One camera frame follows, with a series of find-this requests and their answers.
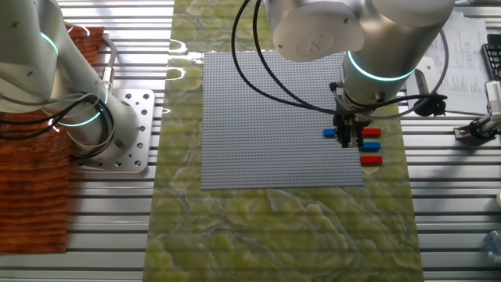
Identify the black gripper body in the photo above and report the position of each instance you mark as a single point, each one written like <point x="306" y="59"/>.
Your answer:
<point x="346" y="119"/>

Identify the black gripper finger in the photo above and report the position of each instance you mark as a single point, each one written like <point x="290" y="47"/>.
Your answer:
<point x="343" y="137"/>
<point x="357" y="137"/>

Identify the blue long Lego brick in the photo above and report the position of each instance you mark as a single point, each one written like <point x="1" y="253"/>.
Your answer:
<point x="372" y="146"/>
<point x="329" y="133"/>

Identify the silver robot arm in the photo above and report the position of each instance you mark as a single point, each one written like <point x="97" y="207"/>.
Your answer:
<point x="391" y="31"/>

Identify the red long Lego brick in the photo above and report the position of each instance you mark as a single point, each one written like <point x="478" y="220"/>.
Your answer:
<point x="372" y="132"/>
<point x="371" y="160"/>

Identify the grey Lego baseplate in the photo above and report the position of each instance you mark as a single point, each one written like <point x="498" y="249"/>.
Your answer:
<point x="254" y="125"/>

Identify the green marble pattern mat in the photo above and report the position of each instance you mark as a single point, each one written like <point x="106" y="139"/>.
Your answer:
<point x="274" y="235"/>

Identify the printed paper sheets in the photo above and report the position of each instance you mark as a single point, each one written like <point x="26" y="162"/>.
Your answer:
<point x="466" y="78"/>

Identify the black keyboard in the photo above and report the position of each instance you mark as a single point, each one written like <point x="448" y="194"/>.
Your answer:
<point x="494" y="55"/>

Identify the clear plastic water bottle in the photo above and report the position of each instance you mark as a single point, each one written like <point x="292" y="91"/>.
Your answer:
<point x="494" y="244"/>

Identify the brown wooden board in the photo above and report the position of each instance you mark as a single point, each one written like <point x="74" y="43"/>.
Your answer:
<point x="31" y="196"/>

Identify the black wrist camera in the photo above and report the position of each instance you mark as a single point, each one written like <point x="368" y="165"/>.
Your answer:
<point x="430" y="105"/>

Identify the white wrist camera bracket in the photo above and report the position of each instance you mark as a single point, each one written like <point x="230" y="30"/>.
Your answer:
<point x="422" y="76"/>

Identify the metal camera mount clamp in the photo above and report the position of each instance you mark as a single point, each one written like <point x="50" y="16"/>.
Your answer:
<point x="475" y="129"/>

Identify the grey ribbed camera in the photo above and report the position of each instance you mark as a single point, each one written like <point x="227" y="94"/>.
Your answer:
<point x="494" y="98"/>

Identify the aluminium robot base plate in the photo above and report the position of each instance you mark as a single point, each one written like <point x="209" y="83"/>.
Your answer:
<point x="145" y="102"/>

